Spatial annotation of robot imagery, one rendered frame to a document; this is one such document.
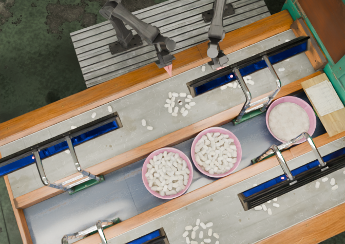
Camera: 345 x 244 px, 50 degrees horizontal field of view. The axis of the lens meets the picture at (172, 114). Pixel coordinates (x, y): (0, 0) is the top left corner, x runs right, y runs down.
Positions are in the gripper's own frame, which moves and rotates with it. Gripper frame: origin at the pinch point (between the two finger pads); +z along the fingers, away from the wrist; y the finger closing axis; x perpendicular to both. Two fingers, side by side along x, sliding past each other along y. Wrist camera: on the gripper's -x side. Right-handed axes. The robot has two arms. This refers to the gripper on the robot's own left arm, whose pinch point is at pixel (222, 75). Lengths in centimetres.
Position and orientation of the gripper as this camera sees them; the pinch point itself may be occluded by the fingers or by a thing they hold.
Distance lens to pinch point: 205.1
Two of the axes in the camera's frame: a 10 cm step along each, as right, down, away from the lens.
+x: -2.3, -3.8, 8.9
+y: 9.2, -3.8, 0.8
